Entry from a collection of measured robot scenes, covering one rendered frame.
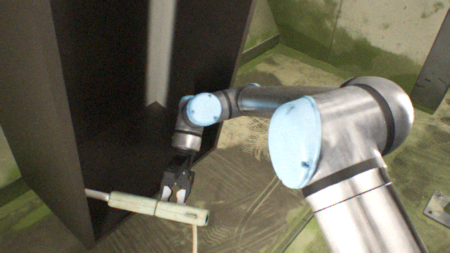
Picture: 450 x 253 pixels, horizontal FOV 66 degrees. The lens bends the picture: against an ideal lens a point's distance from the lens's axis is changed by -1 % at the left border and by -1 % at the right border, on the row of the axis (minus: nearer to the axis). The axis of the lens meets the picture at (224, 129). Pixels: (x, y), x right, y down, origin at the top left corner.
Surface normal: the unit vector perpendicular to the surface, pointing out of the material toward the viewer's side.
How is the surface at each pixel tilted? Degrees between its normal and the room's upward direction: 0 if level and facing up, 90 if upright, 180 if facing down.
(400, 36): 90
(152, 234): 0
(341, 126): 31
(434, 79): 90
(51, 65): 102
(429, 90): 90
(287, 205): 0
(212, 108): 47
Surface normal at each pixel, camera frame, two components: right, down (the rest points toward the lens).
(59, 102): 0.76, 0.57
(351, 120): 0.26, -0.34
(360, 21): -0.66, 0.47
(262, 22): 0.65, -0.04
